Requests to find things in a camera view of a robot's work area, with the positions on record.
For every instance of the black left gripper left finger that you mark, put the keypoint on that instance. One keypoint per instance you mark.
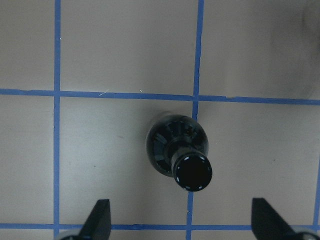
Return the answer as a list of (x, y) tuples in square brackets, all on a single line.
[(98, 224)]

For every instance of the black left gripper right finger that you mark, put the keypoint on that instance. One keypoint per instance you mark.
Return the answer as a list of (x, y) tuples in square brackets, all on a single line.
[(266, 223)]

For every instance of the dark wine bottle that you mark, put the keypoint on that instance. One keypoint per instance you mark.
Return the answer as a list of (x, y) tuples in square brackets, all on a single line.
[(177, 146)]

